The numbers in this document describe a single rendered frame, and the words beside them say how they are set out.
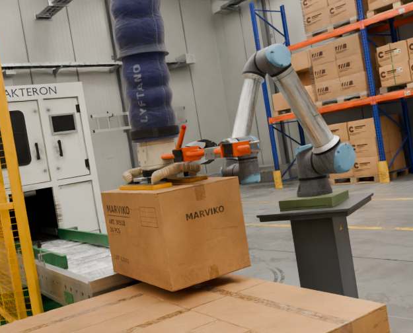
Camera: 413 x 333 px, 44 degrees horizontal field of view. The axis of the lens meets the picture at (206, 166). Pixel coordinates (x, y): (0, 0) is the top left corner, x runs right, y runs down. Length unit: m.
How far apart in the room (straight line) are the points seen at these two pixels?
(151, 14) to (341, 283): 1.62
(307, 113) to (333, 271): 0.83
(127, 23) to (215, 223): 0.95
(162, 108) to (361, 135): 8.18
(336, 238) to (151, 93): 1.20
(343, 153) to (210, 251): 0.88
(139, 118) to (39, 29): 10.17
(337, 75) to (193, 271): 8.59
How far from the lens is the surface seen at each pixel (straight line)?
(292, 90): 2.51
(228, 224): 2.20
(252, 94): 2.52
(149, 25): 2.34
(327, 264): 2.78
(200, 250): 2.13
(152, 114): 2.28
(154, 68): 2.31
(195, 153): 2.05
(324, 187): 2.77
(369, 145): 10.19
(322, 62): 10.66
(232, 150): 1.85
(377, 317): 1.80
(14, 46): 12.07
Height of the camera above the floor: 1.14
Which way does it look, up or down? 2 degrees down
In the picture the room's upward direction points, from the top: 9 degrees counter-clockwise
